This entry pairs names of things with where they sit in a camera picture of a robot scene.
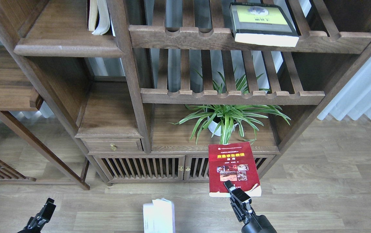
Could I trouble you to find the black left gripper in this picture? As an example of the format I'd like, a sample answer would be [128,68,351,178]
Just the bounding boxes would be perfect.
[18,198,56,233]

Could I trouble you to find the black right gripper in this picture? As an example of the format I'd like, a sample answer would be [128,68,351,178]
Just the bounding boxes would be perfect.
[223,180,277,233]

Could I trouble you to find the red cover book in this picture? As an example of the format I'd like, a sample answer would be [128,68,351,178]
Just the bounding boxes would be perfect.
[208,142,262,197]

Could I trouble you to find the white lavender cover book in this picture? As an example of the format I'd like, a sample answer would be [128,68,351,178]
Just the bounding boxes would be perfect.
[143,198,176,233]

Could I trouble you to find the thick yellow grey book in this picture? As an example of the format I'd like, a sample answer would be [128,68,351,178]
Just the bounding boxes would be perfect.
[229,2,299,47]

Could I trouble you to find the upright cream books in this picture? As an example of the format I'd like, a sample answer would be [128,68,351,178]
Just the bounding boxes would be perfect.
[87,0,116,37]

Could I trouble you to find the white plant pot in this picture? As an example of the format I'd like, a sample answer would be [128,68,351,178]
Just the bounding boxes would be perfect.
[208,117,238,137]

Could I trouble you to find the green spider plant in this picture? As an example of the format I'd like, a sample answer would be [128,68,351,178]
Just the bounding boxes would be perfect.
[170,66,291,145]

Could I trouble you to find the brass drawer knob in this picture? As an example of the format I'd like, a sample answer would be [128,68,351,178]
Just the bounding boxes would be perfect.
[110,144,117,151]

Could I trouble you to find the large wooden bookshelf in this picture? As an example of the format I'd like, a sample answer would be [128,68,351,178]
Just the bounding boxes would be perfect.
[0,0,371,185]

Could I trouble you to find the wooden side table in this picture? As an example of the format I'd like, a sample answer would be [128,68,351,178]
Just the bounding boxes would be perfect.
[0,46,90,190]

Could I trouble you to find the white pleated curtain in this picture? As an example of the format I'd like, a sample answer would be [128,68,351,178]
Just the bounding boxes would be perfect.
[317,57,371,121]

